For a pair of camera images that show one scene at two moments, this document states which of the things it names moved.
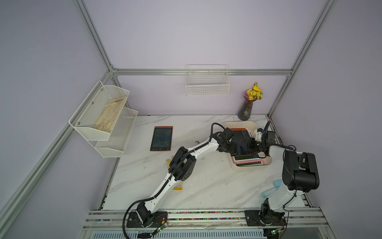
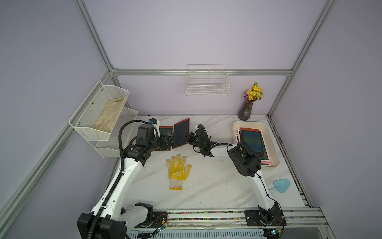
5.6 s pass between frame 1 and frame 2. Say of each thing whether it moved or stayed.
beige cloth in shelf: stayed
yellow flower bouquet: stayed
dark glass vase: stayed
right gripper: moved
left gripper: moved
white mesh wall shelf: stayed
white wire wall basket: stayed
